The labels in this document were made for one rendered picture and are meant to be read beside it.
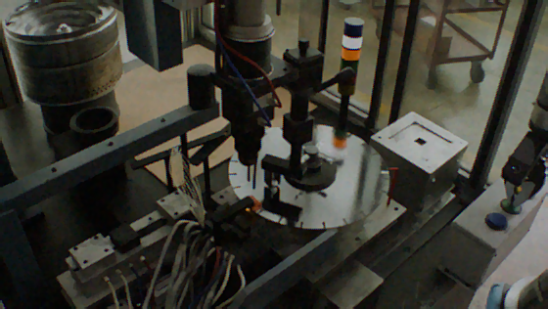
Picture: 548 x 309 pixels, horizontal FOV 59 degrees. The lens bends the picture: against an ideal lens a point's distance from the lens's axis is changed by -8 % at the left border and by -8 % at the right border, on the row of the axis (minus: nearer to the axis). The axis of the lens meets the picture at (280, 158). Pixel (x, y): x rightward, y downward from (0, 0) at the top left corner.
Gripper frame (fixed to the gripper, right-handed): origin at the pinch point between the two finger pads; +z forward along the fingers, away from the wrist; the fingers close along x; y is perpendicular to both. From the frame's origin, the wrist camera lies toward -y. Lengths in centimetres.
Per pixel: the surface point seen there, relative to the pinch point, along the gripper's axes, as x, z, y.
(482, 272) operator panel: -3.3, 9.5, -13.0
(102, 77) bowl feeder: 96, -4, -44
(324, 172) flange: 30.6, -4.7, -28.3
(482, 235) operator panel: 0.2, 1.6, -11.9
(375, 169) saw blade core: 25.1, -3.6, -18.4
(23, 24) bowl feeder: 118, -16, -56
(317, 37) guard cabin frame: 74, -5, 15
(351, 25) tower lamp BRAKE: 47, -24, -4
